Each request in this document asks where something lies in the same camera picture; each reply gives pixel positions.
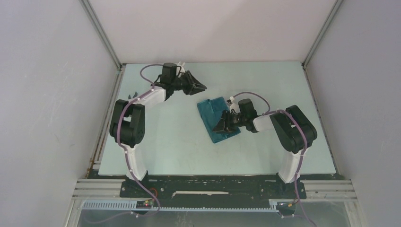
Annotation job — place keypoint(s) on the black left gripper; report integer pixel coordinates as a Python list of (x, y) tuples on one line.
[(190, 91)]

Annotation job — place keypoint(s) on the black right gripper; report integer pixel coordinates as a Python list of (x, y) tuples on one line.
[(223, 125)]

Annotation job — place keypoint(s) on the teal cloth napkin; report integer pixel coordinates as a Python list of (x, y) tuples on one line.
[(210, 111)]

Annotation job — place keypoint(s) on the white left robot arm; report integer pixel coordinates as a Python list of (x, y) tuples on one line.
[(128, 122)]

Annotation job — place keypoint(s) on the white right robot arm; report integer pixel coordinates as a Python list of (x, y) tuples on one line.
[(293, 129)]

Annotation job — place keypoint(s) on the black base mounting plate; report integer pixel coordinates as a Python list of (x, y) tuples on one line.
[(214, 190)]

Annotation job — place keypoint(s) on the aluminium right corner post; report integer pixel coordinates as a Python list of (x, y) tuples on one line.
[(324, 29)]

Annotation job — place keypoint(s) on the aluminium corner post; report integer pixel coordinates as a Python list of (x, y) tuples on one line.
[(324, 29), (93, 18)]

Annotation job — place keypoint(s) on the aluminium left side rail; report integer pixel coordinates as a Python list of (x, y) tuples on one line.
[(98, 149)]

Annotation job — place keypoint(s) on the aluminium left corner post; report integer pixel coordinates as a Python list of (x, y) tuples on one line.
[(93, 18)]

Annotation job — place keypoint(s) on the white slotted cable duct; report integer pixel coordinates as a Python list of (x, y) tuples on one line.
[(134, 205)]

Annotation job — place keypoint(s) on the aluminium front frame rail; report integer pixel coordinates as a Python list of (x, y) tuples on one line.
[(316, 190)]

